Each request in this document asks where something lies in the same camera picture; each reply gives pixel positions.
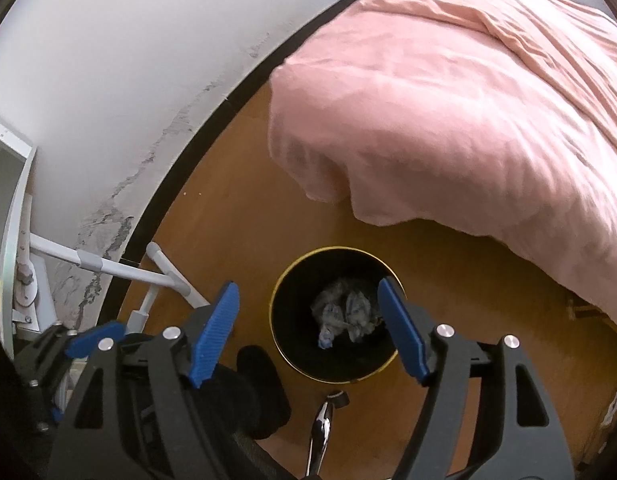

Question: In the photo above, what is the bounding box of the pink bed blanket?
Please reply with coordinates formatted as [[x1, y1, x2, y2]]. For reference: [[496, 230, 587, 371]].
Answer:
[[268, 0, 617, 326]]

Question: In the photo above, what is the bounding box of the comic paper wrapper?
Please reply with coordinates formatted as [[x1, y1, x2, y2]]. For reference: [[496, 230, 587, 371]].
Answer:
[[311, 280, 351, 349]]

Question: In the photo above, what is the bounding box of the black gold-rimmed trash bin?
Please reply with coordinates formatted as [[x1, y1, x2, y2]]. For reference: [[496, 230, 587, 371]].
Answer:
[[269, 246, 397, 385]]

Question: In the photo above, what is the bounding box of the white desk leg frame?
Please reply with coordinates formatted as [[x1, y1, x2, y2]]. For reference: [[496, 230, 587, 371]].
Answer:
[[30, 234, 210, 334]]

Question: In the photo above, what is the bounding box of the white grey desk hutch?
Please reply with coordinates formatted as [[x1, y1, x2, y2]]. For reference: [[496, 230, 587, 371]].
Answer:
[[0, 122, 57, 358]]

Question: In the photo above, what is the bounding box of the blue white snack wrapper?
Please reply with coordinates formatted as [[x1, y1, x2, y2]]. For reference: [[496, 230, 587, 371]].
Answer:
[[345, 290, 382, 342]]

